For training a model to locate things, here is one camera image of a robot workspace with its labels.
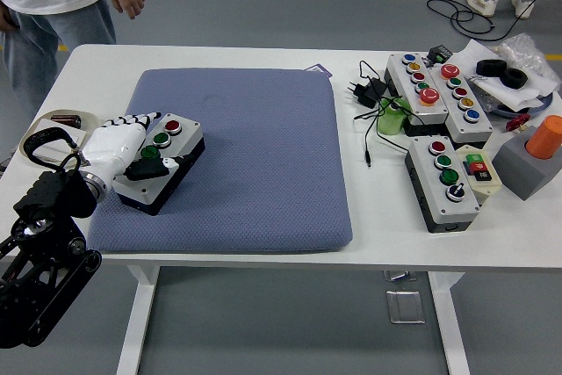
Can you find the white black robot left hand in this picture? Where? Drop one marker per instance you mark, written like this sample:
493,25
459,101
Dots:
110,142

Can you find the person's right hand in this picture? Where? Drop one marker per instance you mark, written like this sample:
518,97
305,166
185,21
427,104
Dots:
5,21

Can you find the grey four-button control box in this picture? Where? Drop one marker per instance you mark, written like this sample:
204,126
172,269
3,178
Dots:
184,133
456,210

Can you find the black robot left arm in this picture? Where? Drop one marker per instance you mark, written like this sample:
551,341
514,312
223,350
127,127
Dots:
48,190

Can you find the grey five-button emergency-stop box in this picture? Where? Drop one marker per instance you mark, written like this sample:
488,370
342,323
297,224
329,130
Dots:
434,113
465,129

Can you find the white oval tray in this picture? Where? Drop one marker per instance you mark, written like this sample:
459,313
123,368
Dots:
90,118

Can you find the dark brown small cylinder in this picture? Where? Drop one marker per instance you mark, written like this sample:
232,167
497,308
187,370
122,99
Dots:
66,120

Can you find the blue-grey padded mat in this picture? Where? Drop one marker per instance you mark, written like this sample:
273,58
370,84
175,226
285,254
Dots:
263,151

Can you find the white table leg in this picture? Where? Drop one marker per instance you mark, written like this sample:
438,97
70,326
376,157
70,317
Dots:
138,313
450,326

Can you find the purple white label card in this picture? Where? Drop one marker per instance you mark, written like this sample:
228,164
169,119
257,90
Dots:
318,69

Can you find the black power adapter plug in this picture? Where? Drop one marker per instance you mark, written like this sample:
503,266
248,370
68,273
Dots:
366,93

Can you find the translucent green cylinder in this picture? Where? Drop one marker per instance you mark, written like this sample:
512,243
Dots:
391,122

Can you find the small black terminal module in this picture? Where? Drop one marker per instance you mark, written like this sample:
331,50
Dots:
439,53

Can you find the small silver floor plate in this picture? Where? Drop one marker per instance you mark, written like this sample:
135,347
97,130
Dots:
399,276

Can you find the silver floor socket plate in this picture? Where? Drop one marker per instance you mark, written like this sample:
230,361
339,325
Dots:
406,307

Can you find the white paper sheet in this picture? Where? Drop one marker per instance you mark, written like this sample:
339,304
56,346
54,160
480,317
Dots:
470,56

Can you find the clear bubble wrap bag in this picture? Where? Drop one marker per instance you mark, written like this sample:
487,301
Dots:
522,52

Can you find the grey block holder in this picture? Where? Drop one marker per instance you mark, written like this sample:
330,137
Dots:
522,173

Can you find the blue-rimmed round disc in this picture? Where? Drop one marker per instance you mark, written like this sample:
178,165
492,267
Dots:
533,110

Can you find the orange cylinder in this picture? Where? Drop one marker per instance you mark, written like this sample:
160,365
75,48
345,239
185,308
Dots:
546,135

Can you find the white wall switch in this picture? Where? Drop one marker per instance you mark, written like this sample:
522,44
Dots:
48,124

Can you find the cream three-key switch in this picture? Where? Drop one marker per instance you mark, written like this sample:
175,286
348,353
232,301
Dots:
478,168

